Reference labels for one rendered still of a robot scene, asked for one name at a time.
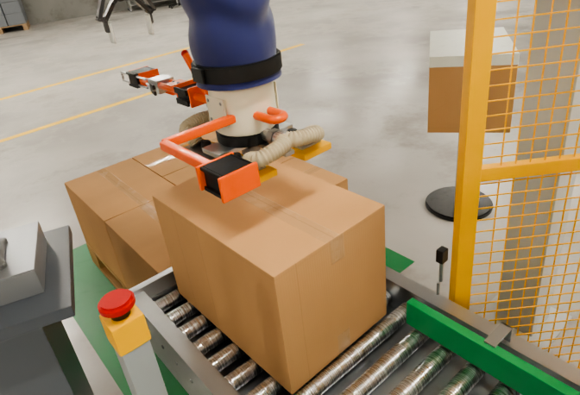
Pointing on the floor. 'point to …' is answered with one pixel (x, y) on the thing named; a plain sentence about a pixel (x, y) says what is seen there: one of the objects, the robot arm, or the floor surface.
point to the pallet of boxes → (11, 6)
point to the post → (135, 353)
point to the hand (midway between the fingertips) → (132, 35)
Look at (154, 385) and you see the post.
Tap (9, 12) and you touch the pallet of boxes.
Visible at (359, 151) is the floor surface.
